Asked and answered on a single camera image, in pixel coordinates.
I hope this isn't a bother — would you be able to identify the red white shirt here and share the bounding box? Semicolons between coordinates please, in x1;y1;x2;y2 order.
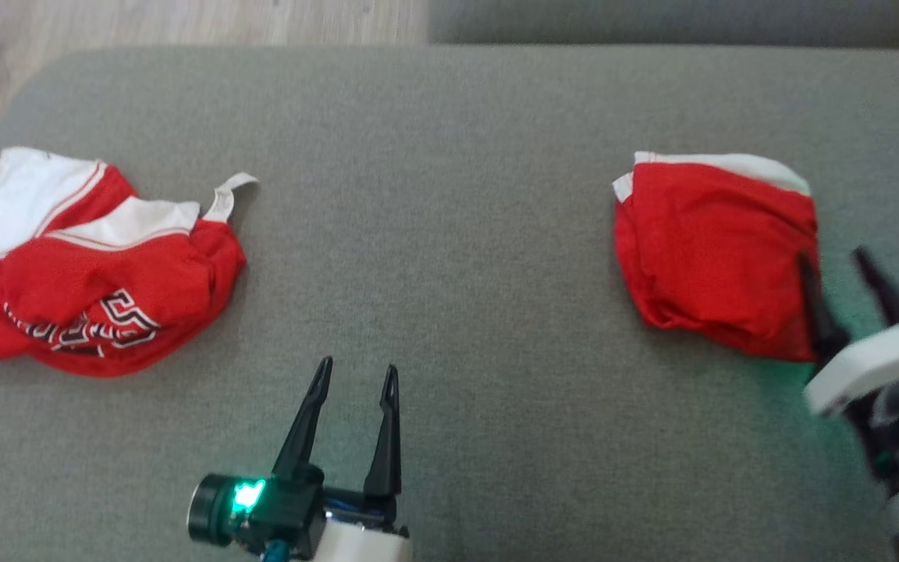
612;151;821;364

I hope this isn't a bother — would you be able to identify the large grey sofa seat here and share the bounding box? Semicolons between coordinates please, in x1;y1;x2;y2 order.
0;44;899;562

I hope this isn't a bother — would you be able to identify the grey sofa cushion with seam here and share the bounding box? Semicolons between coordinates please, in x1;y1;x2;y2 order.
428;0;899;48

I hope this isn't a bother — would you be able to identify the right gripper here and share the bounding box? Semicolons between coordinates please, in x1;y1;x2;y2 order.
797;248;899;483

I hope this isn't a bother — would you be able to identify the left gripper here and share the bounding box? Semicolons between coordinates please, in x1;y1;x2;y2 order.
188;357;413;562

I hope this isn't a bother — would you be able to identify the red jersey with number print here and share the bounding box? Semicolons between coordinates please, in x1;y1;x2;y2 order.
0;146;261;379

